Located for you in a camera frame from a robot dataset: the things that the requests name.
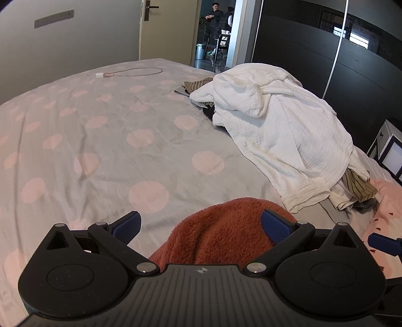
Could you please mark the black wardrobe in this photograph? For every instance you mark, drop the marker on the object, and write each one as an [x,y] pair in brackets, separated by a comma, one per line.
[345,52]

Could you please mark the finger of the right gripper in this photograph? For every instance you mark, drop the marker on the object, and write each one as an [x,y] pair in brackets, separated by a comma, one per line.
[385,244]

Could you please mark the grey pink-dotted bedsheet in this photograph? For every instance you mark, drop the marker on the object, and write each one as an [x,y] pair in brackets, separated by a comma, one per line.
[85,149]

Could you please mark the person in doorway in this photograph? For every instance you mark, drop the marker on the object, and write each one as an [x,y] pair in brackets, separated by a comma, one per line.
[213,19]

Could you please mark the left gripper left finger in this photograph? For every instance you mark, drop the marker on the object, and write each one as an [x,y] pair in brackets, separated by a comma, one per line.
[79,273]

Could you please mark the grey wall plate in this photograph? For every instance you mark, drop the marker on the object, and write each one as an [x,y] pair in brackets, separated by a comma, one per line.
[53,18]

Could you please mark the pink patterned pillow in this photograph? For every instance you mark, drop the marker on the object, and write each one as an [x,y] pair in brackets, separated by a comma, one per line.
[387,222]

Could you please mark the rust red fleece garment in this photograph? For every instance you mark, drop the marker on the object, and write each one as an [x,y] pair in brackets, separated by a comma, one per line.
[227,233]

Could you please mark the white storage box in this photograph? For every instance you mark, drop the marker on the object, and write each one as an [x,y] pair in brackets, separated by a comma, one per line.
[386,149]

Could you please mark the brown striped garment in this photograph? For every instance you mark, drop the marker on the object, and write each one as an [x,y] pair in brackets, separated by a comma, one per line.
[359,189]

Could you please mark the white textured garment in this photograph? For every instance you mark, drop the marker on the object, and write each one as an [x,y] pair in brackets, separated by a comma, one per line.
[293,137]

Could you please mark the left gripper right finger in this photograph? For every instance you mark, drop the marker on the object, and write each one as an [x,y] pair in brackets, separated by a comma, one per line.
[327,275]

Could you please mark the white charger with cable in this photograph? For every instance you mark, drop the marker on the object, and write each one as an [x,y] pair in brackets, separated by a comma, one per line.
[130,73]

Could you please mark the beige bedroom door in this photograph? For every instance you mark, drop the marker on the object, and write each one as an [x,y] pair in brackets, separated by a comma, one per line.
[168,30]

